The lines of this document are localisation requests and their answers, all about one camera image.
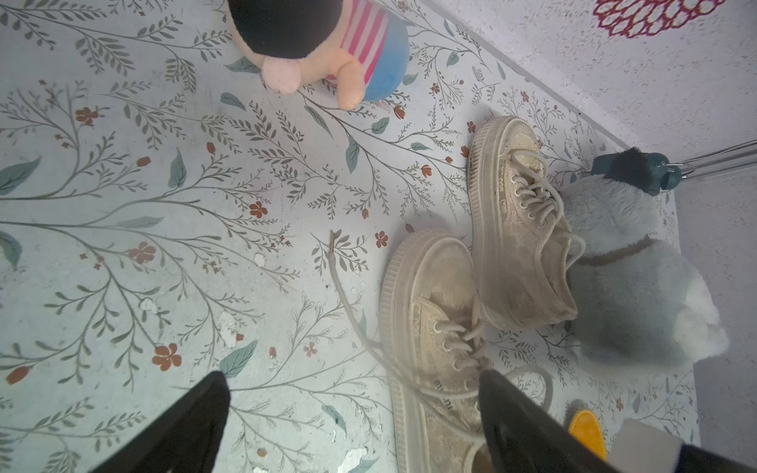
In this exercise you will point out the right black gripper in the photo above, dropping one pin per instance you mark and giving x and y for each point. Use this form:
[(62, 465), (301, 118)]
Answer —
[(641, 448)]

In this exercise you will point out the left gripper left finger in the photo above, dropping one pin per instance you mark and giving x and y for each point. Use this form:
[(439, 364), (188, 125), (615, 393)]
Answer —
[(186, 438)]

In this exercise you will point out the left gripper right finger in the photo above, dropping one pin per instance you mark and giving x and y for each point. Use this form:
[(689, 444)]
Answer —
[(522, 437)]

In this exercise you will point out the orange insole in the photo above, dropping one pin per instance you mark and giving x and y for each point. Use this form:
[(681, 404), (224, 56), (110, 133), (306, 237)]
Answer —
[(586, 428)]

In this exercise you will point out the beige sneaker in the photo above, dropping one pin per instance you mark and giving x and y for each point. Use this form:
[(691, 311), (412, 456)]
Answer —
[(432, 348), (523, 245)]

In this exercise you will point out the grey white plush dog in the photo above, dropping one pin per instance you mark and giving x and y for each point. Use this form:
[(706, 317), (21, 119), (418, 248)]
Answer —
[(641, 304)]

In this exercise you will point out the floral table mat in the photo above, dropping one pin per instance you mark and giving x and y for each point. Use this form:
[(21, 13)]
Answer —
[(163, 216)]

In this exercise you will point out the black-haired small doll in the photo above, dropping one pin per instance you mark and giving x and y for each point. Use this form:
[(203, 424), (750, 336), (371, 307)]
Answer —
[(359, 45)]

